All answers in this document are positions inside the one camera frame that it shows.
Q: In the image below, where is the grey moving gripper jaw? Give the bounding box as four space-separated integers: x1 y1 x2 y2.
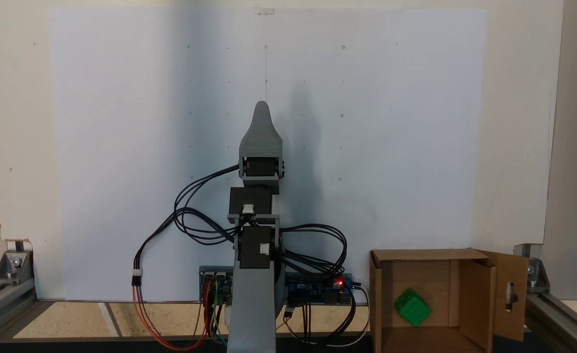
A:
239 101 287 180

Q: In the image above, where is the green die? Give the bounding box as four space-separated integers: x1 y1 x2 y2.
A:
394 288 432 328

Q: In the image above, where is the white paper sheet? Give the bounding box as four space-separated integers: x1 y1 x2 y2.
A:
48 6 487 302

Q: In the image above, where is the blue circuit board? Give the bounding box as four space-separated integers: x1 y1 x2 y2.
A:
285 273 353 305

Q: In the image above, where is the brown cardboard box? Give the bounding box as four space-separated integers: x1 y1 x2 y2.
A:
369 248 529 353

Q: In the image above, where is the black wrist servo cable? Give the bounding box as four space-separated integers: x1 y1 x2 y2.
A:
173 164 242 246

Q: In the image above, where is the black arm servo cable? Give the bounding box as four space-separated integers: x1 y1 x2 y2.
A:
276 223 353 346

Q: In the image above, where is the circuit board with jumper wires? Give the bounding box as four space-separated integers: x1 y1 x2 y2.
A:
199 266 234 304

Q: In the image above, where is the green jumper wire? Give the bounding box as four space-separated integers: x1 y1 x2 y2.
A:
213 280 226 344

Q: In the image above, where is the black cable with white connector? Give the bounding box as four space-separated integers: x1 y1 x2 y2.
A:
131 208 235 286

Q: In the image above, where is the orange red wire bundle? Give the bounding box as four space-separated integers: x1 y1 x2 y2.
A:
131 282 211 351

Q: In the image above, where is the aluminium corner bracket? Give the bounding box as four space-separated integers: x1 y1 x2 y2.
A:
526 257 551 293
0 250 34 286

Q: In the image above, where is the aluminium frame rail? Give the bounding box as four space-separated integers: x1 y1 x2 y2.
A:
524 272 577 353
0 282 38 346

